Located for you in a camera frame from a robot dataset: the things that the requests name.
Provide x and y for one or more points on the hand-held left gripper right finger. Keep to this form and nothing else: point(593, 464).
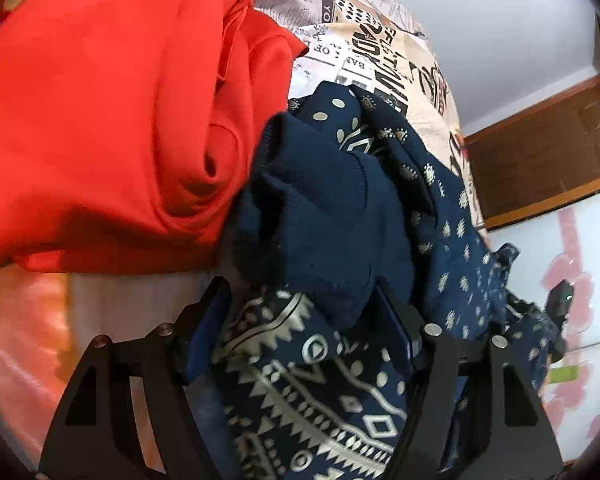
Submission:
point(395, 320)

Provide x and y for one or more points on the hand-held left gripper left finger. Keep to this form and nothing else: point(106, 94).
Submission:
point(207, 330)

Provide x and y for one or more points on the navy patterned hooded jacket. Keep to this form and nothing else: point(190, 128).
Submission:
point(330, 240)

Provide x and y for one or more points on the white heart print wardrobe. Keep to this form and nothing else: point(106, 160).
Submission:
point(580, 270)

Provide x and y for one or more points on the green bottle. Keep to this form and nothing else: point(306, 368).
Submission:
point(566, 374)

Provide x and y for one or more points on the brown wooden door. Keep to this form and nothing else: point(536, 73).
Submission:
point(545, 160)

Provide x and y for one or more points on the red garment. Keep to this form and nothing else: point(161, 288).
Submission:
point(105, 125)

